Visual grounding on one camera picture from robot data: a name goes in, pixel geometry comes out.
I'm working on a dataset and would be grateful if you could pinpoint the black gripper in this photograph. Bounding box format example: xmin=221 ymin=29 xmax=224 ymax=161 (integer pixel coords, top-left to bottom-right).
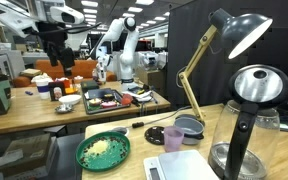
xmin=37 ymin=21 xmax=76 ymax=78

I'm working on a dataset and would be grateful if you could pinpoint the black glass lid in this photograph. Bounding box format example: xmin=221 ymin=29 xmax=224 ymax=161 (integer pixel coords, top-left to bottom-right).
xmin=144 ymin=125 xmax=167 ymax=146

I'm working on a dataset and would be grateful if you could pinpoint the small metal dish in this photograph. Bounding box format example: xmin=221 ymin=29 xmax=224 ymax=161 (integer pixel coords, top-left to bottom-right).
xmin=54 ymin=103 xmax=75 ymax=115

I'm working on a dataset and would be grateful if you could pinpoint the orange sofa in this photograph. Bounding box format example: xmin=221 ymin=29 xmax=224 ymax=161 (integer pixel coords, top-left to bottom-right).
xmin=12 ymin=59 xmax=117 ymax=89

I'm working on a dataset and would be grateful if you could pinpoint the white cup with blue sleeve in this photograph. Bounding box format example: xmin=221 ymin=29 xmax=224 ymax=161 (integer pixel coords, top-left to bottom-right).
xmin=33 ymin=76 xmax=54 ymax=101

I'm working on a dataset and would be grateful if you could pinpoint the black book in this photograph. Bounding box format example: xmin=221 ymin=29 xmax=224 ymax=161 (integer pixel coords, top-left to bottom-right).
xmin=80 ymin=79 xmax=100 ymax=94

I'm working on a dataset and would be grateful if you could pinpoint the toy burger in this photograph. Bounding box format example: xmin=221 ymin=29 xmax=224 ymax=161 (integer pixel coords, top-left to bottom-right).
xmin=87 ymin=97 xmax=103 ymax=108

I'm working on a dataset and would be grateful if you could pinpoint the yellow black tape measure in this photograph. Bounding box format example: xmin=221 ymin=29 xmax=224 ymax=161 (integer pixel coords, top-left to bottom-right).
xmin=102 ymin=93 xmax=115 ymax=103

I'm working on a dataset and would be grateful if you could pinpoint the red white toy bowl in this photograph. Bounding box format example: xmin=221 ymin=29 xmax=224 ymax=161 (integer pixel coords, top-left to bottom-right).
xmin=100 ymin=100 xmax=119 ymax=109

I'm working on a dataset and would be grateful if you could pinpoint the dark metal tray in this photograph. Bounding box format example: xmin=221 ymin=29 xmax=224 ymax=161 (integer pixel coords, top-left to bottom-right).
xmin=81 ymin=87 xmax=132 ymax=116

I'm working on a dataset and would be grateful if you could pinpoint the orange red cup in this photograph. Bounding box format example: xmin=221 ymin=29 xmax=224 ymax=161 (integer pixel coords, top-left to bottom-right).
xmin=120 ymin=93 xmax=134 ymax=107

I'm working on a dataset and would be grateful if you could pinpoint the green round plate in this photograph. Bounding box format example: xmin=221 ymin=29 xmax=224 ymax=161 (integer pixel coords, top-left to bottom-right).
xmin=75 ymin=131 xmax=131 ymax=173

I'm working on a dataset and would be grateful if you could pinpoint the cardboard box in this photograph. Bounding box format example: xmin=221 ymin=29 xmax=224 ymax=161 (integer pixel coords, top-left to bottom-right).
xmin=0 ymin=133 xmax=54 ymax=178

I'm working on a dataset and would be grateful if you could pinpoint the purple plastic cup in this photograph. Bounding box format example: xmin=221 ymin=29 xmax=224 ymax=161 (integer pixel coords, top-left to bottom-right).
xmin=163 ymin=125 xmax=185 ymax=153

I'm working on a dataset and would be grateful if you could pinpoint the black curtain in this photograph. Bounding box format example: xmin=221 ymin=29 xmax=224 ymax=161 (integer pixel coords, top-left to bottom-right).
xmin=166 ymin=0 xmax=288 ymax=109

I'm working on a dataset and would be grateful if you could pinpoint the stainless steel pot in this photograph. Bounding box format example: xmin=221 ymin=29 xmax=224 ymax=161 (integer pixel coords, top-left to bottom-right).
xmin=173 ymin=116 xmax=206 ymax=146

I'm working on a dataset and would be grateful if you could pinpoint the white square tray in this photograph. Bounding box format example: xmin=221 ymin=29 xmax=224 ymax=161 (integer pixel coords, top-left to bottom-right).
xmin=143 ymin=149 xmax=220 ymax=180

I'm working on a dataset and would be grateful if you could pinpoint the gray lamp cable with switch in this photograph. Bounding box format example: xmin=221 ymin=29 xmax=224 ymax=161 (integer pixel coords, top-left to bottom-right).
xmin=112 ymin=105 xmax=192 ymax=132

